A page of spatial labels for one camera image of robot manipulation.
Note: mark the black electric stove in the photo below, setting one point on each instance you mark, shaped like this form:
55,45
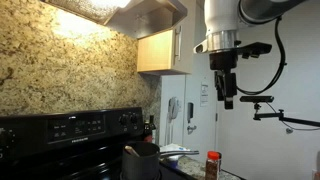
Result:
33,133

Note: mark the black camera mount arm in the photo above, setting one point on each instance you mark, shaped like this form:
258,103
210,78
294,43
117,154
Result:
266,116

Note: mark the spice jar with red lid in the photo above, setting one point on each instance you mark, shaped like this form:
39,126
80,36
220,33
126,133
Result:
212,168

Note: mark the black bar-shaped camera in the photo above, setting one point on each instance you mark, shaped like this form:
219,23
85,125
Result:
256,99

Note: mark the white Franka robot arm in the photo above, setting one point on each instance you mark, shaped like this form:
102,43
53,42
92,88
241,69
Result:
220,16

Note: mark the dark glass bottle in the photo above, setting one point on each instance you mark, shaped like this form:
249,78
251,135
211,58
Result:
153,128

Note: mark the white wall phone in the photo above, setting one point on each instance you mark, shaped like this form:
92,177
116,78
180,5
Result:
173,108

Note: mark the light wooden wall cabinet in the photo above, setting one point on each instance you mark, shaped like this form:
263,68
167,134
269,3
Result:
155,51

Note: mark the wooden cooking stick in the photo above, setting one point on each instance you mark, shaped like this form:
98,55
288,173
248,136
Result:
130,150

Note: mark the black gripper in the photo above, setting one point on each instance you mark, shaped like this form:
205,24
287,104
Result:
222,61

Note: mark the white paper notice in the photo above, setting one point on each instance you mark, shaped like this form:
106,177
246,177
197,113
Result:
204,95

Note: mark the blue jar with white lid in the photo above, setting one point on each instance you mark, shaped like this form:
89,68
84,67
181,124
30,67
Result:
172,162

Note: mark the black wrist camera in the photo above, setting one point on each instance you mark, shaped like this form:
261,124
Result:
255,48

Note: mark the black stove knob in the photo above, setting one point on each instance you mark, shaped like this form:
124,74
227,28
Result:
6,139
134,118
123,119

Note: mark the steel range hood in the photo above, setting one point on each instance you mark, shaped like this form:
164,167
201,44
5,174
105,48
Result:
146,20

